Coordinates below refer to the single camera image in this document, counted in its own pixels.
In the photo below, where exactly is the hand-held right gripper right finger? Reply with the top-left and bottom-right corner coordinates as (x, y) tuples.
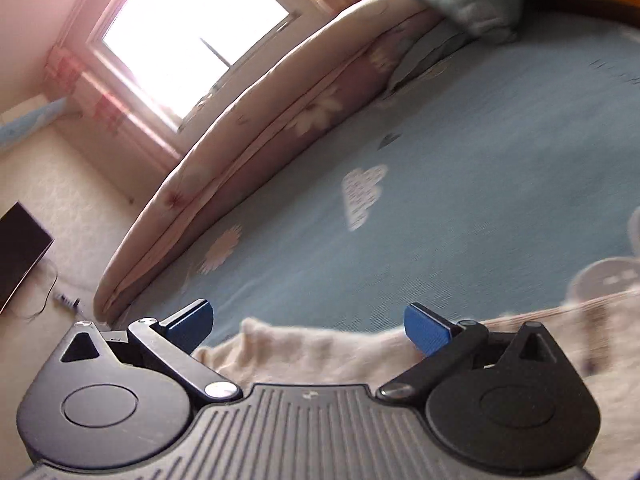
(375, 302), (557, 403)

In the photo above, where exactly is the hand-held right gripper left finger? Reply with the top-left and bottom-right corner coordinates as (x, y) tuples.
(60, 299), (243, 403)

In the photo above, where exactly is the white fuzzy sweater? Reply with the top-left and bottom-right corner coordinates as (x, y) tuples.
(192, 285), (640, 480)

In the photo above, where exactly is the bed with blue floral sheet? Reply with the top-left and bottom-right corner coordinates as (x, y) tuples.
(107, 10), (640, 480)

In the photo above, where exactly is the pink floral quilt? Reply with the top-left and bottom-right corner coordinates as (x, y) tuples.
(94, 0), (451, 321)

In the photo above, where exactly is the flat teal pillow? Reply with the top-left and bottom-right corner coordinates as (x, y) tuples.
(385, 25), (471, 93)

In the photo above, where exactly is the window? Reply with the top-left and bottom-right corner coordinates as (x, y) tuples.
(87, 0), (306, 133)

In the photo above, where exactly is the black wall television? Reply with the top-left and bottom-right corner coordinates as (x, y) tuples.
(0, 201), (55, 313)

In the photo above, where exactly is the blue covered wall air conditioner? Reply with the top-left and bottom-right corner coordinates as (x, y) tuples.
(0, 97), (68, 148)

